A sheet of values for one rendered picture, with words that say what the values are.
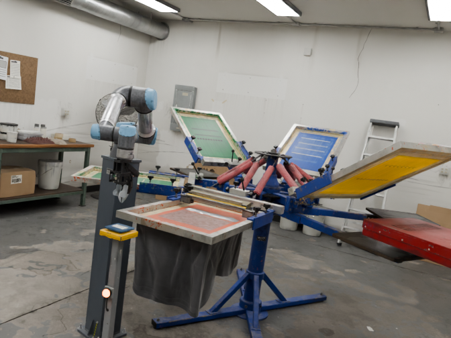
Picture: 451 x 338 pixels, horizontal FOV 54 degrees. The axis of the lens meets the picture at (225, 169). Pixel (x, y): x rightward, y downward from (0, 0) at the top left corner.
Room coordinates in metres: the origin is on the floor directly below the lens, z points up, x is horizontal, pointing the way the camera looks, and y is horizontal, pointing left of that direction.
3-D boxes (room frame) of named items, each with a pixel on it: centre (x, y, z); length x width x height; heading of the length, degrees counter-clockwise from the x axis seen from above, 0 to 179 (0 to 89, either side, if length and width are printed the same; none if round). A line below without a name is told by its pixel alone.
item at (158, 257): (2.27, 0.23, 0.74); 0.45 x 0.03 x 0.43; 64
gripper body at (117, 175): (2.05, 0.47, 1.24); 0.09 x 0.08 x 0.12; 154
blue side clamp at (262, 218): (2.63, -0.25, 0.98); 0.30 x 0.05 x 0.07; 154
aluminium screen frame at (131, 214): (2.53, 0.11, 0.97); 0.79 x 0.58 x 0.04; 154
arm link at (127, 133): (2.06, 0.47, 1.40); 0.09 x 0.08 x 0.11; 5
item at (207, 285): (2.39, -0.06, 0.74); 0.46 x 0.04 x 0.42; 154
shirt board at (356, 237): (2.93, -0.73, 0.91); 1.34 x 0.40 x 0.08; 34
